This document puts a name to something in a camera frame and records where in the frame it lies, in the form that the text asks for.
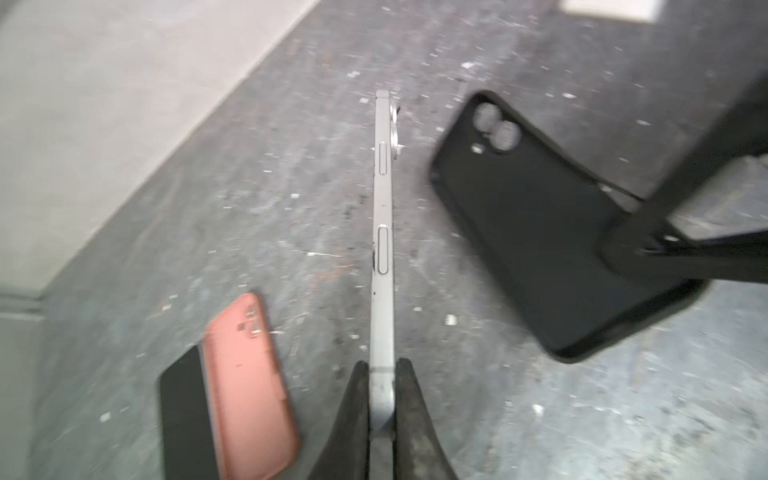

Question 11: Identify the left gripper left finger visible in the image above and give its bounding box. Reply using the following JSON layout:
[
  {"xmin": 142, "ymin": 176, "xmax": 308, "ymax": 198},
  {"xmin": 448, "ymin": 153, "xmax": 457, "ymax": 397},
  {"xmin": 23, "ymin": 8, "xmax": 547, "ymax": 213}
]
[{"xmin": 309, "ymin": 361, "xmax": 370, "ymax": 480}]

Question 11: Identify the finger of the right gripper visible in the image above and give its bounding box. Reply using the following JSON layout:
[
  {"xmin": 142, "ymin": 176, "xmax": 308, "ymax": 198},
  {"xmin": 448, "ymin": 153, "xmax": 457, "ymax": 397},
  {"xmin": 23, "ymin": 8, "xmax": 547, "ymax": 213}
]
[{"xmin": 601, "ymin": 74, "xmax": 767, "ymax": 284}]

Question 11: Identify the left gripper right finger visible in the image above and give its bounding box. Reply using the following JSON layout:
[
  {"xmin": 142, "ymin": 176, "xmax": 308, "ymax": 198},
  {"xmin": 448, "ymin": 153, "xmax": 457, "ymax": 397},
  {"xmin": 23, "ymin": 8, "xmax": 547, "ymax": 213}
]
[{"xmin": 393, "ymin": 358, "xmax": 458, "ymax": 480}]

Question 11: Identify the pink phone case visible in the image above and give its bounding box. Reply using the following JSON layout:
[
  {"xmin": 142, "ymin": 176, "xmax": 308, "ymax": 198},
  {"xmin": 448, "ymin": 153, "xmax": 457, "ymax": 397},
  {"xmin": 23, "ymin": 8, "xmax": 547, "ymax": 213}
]
[{"xmin": 201, "ymin": 293, "xmax": 301, "ymax": 479}]

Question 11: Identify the black phone case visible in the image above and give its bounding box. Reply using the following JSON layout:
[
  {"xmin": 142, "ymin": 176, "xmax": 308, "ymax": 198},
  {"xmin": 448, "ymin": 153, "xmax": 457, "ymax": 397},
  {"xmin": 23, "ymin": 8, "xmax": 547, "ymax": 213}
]
[{"xmin": 430, "ymin": 90, "xmax": 707, "ymax": 363}]

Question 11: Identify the black phone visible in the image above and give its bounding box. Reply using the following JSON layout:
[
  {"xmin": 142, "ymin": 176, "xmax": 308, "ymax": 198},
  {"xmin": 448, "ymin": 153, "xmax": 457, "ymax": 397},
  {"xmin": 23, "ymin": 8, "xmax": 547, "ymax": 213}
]
[
  {"xmin": 368, "ymin": 89, "xmax": 404, "ymax": 439},
  {"xmin": 158, "ymin": 344, "xmax": 219, "ymax": 480}
]

